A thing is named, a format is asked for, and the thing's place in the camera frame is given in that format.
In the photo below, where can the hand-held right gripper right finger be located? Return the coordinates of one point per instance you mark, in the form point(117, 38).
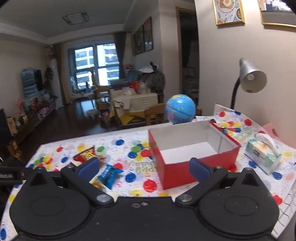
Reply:
point(199, 167)

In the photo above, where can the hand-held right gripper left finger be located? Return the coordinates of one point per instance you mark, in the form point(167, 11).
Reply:
point(89, 166)

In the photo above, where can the red yellow snack packet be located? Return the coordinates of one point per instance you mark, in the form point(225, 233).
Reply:
point(86, 154)

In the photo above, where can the red cardboard box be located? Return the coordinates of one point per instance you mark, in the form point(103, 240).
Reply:
point(180, 169)

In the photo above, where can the blue candy packet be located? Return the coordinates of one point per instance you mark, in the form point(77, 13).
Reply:
point(109, 176)

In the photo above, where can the balloon print tablecloth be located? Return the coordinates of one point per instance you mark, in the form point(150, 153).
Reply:
point(129, 144)

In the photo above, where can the black cabinet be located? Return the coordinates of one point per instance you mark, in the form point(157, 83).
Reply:
point(5, 125)

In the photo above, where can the small white stool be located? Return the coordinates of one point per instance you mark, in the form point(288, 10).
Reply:
point(93, 113)

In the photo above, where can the blue globe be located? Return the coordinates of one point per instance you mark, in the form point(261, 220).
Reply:
point(180, 109)

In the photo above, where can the tissue pack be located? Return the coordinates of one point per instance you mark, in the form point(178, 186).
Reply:
point(261, 153)

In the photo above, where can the tv cabinet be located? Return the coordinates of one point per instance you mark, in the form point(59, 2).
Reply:
point(34, 115)

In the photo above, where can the wooden chair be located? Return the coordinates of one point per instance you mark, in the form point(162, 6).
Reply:
point(155, 114)

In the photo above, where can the yellow armchair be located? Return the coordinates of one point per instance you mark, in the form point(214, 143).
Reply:
point(101, 95)

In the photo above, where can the cluttered table with cream cloth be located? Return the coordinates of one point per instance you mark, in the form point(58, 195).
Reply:
point(138, 102)

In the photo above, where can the television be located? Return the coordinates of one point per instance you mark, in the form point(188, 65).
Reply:
point(31, 82)

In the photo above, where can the yellow curtain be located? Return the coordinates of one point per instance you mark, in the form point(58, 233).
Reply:
point(62, 74)

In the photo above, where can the potted plant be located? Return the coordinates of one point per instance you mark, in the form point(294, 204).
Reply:
point(49, 78)

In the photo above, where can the white tower air conditioner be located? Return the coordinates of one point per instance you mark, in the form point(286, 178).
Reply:
point(53, 76)

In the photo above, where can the pile of jackets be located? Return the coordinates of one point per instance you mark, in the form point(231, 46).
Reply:
point(155, 78)

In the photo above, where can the large window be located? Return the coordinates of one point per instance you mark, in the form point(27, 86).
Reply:
point(92, 67)

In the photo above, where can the white grid-patterned sheet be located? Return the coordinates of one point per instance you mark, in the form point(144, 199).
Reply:
point(288, 215)

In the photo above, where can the silver desk lamp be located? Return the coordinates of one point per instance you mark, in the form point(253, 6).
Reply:
point(251, 76)

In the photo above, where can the grey curtain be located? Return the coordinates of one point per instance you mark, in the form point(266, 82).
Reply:
point(120, 55)

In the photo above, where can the square ceiling lamp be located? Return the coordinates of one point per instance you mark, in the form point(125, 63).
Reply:
point(75, 17)

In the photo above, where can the gold framed food picture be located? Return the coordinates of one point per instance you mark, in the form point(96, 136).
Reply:
point(229, 11)

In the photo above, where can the gold framed photo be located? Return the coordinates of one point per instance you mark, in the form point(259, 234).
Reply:
point(277, 14)

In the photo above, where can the dark wall picture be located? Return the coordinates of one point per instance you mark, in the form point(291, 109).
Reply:
point(148, 34)
point(140, 39)

